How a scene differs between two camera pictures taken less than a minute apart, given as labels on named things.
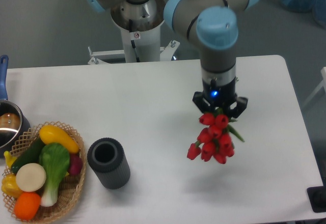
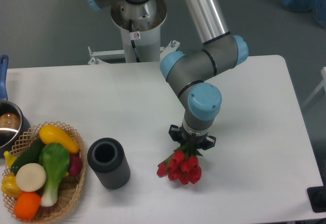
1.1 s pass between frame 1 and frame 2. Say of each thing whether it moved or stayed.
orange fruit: stayed
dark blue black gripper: moved
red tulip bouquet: moved
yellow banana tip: stayed
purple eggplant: stayed
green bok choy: stayed
